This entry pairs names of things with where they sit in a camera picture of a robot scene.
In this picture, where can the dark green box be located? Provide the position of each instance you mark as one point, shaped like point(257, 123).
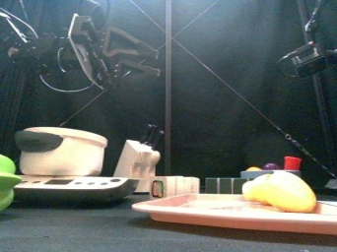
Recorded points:
point(223, 185)

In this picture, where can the purple toy fruit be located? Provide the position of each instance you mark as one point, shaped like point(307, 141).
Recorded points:
point(270, 166)

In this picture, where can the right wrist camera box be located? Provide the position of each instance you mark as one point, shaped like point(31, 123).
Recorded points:
point(306, 61)

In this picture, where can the pink plastic tray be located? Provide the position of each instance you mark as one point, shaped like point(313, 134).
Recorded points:
point(206, 213)

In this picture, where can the orange toy fruit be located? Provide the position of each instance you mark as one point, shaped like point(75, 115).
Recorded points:
point(253, 169)

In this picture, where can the vertical metal frame post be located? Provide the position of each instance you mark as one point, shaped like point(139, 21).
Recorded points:
point(167, 98)

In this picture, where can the green toy pepper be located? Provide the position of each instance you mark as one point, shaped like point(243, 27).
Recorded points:
point(7, 183)

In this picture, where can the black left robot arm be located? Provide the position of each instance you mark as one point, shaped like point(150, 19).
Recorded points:
point(25, 47)

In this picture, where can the grey white toy stove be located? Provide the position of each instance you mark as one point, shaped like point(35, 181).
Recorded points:
point(73, 187)

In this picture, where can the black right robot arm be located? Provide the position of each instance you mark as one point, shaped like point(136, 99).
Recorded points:
point(311, 23)

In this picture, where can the pale yellow toy corn piece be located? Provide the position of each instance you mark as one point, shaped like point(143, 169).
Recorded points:
point(247, 192)

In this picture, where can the white wooden knife block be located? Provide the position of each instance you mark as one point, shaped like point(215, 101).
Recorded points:
point(135, 164)

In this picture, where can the grey toy bowl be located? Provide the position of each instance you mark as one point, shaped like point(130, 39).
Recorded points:
point(254, 174)

